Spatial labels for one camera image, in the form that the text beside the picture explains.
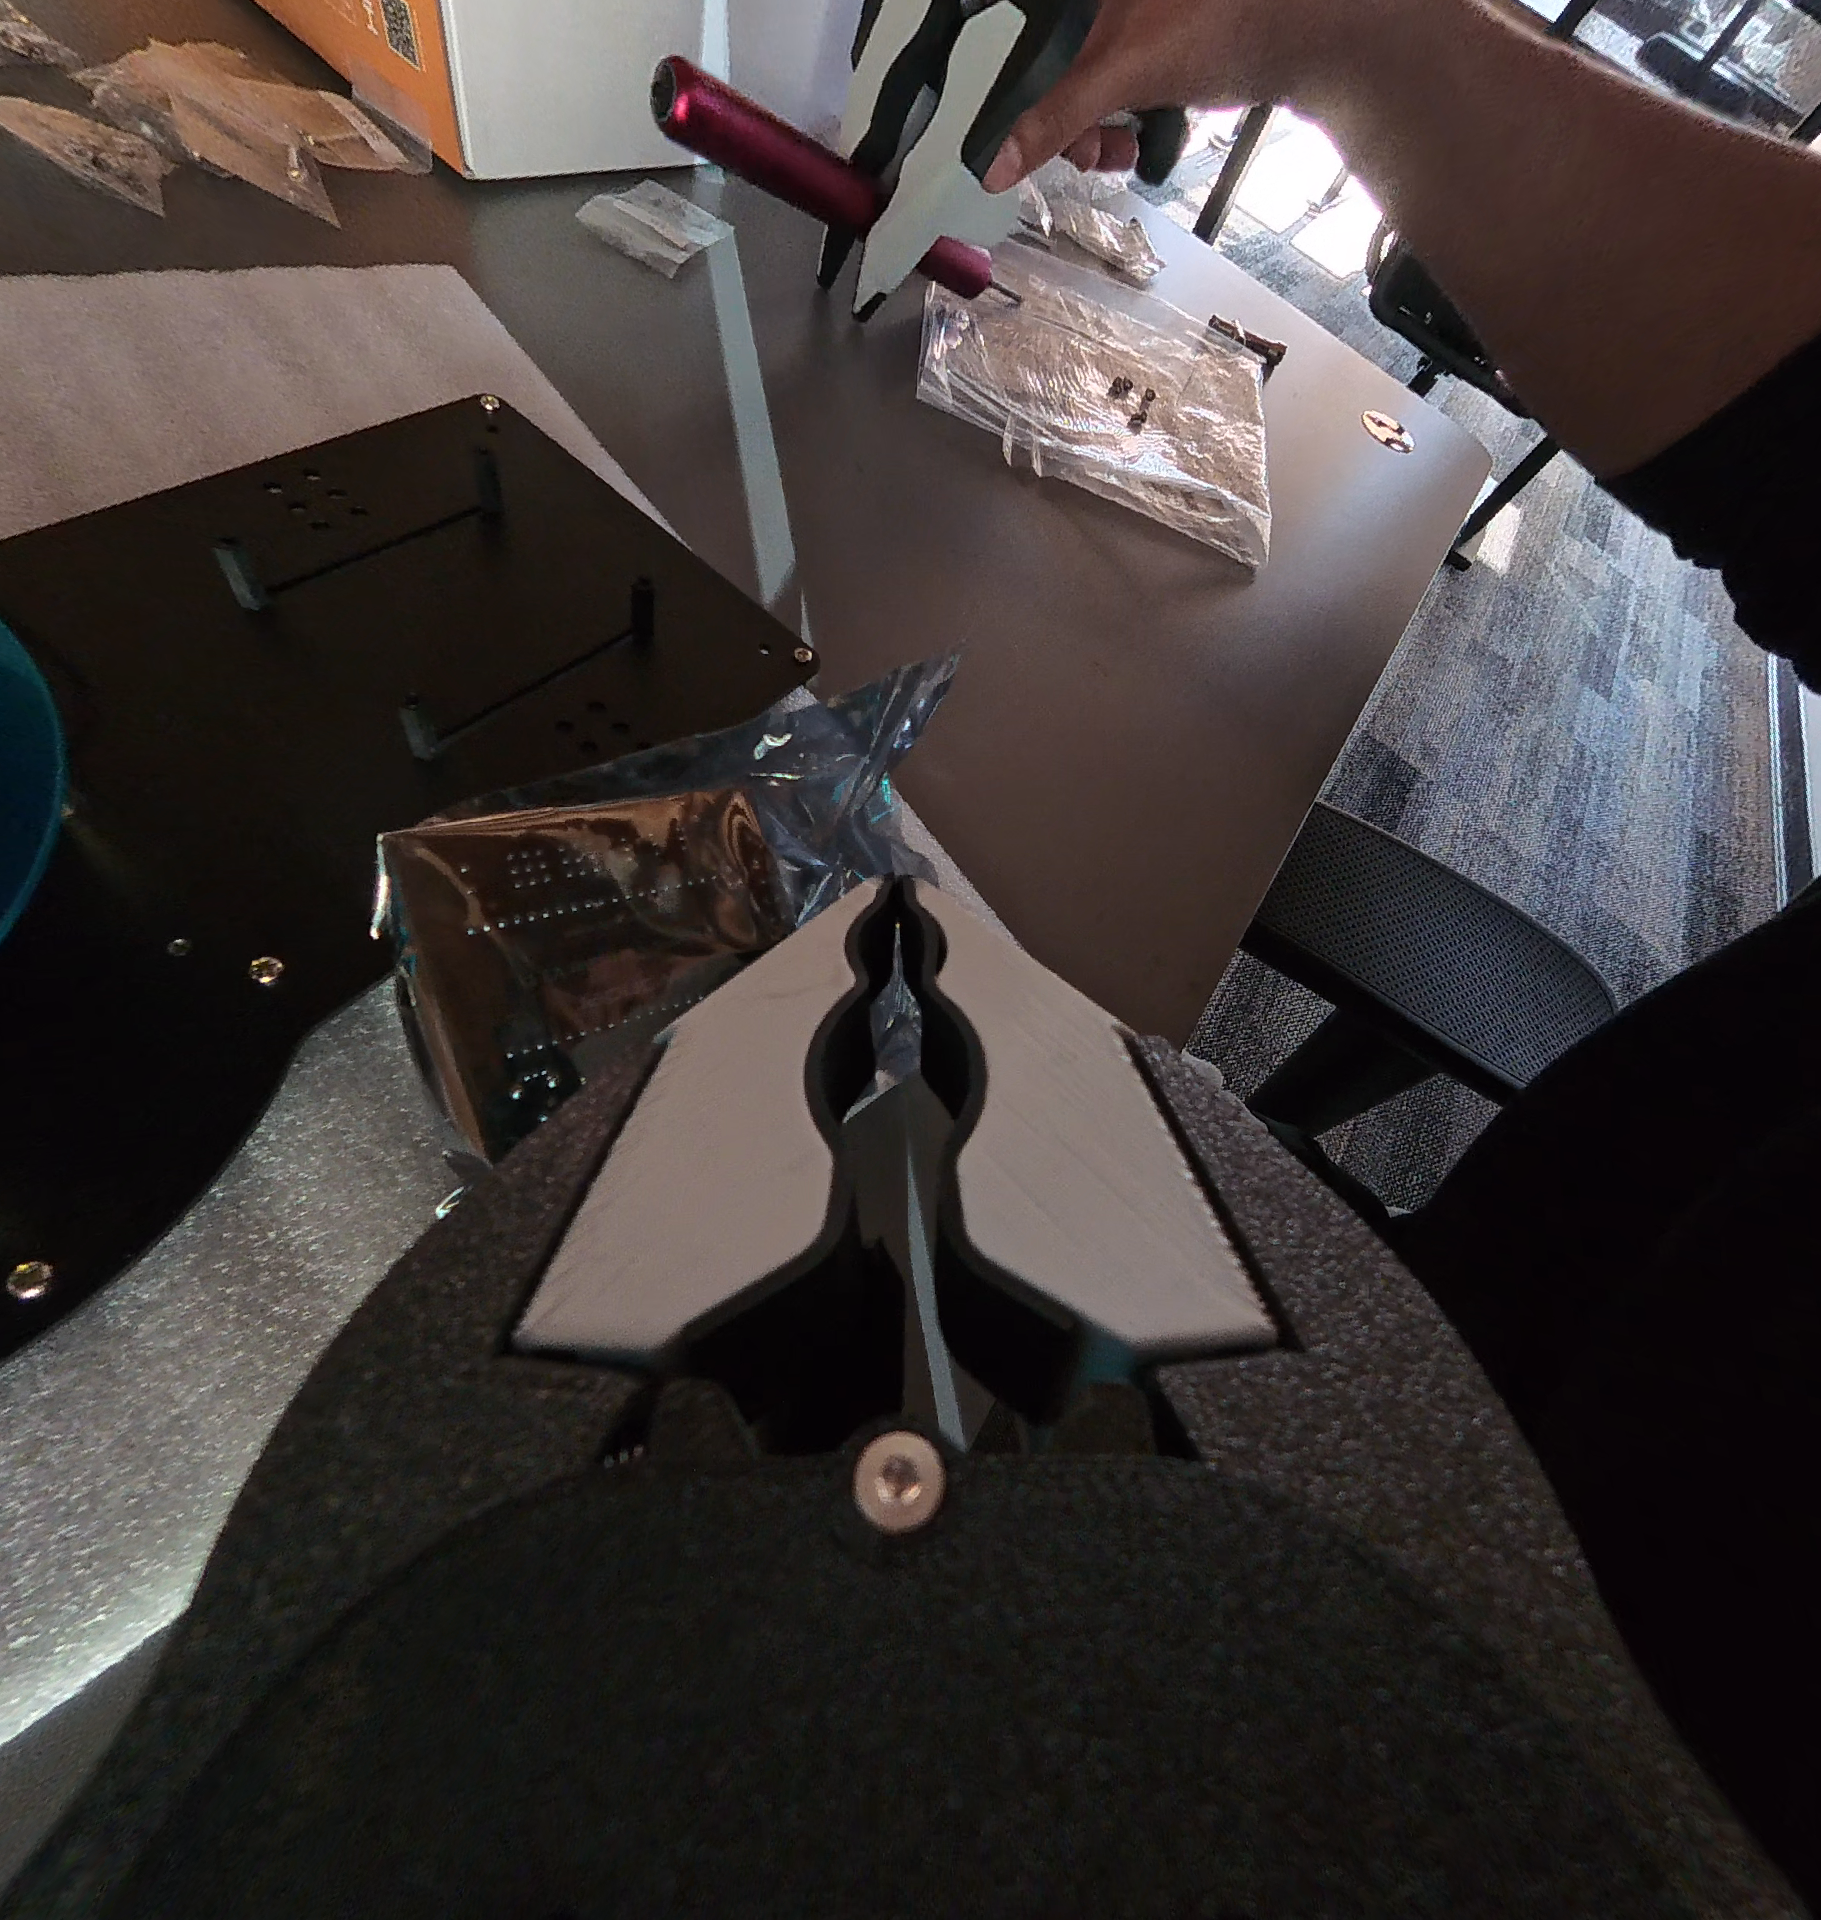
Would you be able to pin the clear bag with screws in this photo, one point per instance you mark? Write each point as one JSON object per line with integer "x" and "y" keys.
{"x": 1151, "y": 450}

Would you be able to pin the small labelled plastic bag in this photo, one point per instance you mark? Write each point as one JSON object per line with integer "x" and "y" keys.
{"x": 657, "y": 225}

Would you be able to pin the small round desk badge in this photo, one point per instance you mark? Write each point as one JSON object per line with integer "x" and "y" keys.
{"x": 1391, "y": 429}

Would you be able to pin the person's right forearm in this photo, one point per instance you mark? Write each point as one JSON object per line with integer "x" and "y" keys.
{"x": 1571, "y": 225}

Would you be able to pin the silver foil bag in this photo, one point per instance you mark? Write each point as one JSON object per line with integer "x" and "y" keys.
{"x": 627, "y": 901}

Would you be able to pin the person's black clothing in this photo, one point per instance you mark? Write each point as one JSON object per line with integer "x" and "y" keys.
{"x": 1676, "y": 1276}

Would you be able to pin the person's right hand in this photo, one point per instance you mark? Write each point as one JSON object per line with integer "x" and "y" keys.
{"x": 1182, "y": 52}

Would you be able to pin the small clear hardware bag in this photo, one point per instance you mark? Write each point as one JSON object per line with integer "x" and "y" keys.
{"x": 236, "y": 127}
{"x": 72, "y": 151}
{"x": 349, "y": 135}
{"x": 3, "y": 31}

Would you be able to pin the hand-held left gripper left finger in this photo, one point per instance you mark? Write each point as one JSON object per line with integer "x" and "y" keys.
{"x": 687, "y": 1185}

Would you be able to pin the black office chair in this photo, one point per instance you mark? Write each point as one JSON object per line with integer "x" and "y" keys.
{"x": 1452, "y": 945}

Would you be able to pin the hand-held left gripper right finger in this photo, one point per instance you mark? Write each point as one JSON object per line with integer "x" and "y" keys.
{"x": 1106, "y": 1185}

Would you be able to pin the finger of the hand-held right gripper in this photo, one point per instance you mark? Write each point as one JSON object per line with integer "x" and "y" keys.
{"x": 948, "y": 211}
{"x": 887, "y": 105}

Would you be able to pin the orange and white cardboard box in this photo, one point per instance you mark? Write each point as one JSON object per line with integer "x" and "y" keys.
{"x": 581, "y": 76}

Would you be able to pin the white foam sheet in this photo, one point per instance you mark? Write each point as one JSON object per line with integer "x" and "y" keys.
{"x": 102, "y": 1500}

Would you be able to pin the red electric screwdriver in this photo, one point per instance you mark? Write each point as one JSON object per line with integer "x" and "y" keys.
{"x": 762, "y": 143}

